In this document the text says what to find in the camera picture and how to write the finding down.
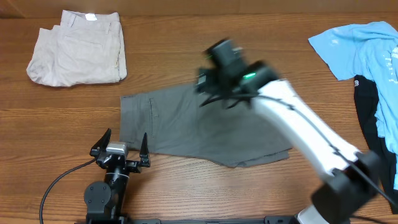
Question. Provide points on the folded beige shorts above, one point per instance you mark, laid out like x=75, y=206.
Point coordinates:
x=81, y=49

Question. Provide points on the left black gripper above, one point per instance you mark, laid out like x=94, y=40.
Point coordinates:
x=135, y=167

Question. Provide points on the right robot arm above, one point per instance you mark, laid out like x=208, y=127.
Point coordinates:
x=350, y=177

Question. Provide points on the grey shorts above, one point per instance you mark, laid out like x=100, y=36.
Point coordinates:
x=175, y=123

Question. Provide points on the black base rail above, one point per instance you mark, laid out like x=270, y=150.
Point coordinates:
x=265, y=220

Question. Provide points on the black garment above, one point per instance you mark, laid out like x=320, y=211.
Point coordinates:
x=366, y=100

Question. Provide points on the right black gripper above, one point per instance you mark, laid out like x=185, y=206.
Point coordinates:
x=212, y=88

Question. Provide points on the light blue t-shirt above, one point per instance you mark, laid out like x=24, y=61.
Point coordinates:
x=369, y=50

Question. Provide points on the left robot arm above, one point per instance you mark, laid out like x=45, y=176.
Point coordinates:
x=104, y=199

